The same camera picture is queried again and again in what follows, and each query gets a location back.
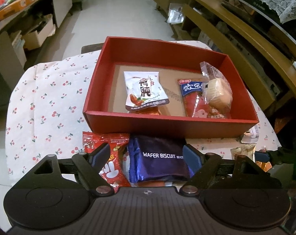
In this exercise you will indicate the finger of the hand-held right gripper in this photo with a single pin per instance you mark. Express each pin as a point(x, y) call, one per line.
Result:
point(261, 156)

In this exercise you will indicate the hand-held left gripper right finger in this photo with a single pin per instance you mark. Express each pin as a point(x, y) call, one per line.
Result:
point(190, 158)

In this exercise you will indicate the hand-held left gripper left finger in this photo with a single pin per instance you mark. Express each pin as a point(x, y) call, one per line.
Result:
point(99, 156)

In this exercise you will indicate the small clear foil packet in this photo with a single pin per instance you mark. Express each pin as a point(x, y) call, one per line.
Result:
point(243, 151)

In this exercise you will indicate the dark blue wafer packet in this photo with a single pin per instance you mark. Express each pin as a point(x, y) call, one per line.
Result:
point(157, 159)

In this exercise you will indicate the red cardboard box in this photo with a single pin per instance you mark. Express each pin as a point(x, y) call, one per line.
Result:
point(162, 127)

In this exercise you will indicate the clear pink sausage packet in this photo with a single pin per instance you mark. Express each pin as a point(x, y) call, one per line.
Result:
point(157, 183)

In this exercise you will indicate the red and blue sausage packet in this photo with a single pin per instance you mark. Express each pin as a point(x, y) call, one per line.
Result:
point(194, 102)

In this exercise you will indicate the orange snack packet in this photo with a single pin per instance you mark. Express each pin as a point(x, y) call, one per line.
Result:
point(148, 111)

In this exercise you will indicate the clear round cake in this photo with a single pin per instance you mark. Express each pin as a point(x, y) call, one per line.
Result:
point(219, 93)

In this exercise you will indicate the white snack packet red print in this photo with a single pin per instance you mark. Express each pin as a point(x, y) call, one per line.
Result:
point(143, 90)

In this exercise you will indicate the small white printed packet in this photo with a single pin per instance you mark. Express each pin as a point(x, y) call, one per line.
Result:
point(249, 134)

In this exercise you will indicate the cherry print tablecloth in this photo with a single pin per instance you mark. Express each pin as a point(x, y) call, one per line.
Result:
point(52, 90)

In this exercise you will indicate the dark wooden bench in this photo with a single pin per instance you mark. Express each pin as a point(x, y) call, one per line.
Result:
point(91, 47)

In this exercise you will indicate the black television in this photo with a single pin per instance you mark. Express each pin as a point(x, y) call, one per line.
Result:
point(280, 34)

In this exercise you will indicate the wooden television cabinet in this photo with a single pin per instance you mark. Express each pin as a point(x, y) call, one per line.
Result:
point(236, 29)

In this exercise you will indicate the open cardboard box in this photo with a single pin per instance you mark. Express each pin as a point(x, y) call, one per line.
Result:
point(39, 35)

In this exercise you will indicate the silver plastic bag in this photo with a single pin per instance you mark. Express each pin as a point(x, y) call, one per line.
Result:
point(174, 13)

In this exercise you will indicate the grey coffee table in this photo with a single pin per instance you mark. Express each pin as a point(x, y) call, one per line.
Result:
point(1, 44)

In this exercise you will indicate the orange flat box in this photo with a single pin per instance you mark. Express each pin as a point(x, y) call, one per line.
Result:
point(15, 5)

